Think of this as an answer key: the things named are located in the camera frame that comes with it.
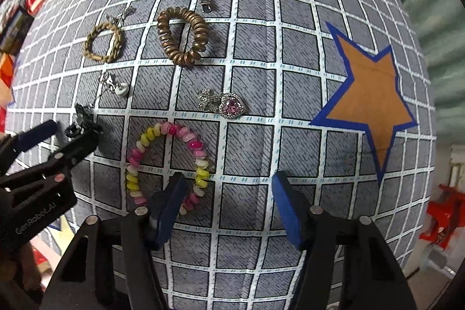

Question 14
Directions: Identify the silver pendant with white stone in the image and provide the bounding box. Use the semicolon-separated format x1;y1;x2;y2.
99;72;130;98

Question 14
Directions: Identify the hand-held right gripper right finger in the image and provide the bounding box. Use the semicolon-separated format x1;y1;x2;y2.
272;171;418;310

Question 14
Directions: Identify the red plastic object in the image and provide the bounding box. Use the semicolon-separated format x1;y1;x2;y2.
419;183;460;249

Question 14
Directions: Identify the black bow hair clip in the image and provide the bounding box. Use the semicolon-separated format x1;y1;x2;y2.
65;104;104;138

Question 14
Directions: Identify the pink and yellow bead bracelet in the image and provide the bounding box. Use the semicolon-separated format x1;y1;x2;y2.
125;120;216;216

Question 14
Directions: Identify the pink heart pendant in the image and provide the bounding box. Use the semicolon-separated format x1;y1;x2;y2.
198;88;247;119

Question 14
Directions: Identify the brown spiral hair tie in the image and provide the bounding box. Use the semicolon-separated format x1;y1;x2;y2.
157;7;209;69

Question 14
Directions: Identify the gold braided bracelet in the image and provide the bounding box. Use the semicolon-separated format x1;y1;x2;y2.
83;7;135;64

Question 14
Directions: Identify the grey checked cloth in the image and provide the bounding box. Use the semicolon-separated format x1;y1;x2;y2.
9;0;437;310

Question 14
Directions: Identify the orange star patch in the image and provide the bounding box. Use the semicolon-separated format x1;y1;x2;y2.
309;21;418;185

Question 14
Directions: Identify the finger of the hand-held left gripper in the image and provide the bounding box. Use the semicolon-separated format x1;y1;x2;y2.
0;119;59;174
0;128;102;192

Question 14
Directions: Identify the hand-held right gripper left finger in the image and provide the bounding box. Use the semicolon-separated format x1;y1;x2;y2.
38;172;187;310

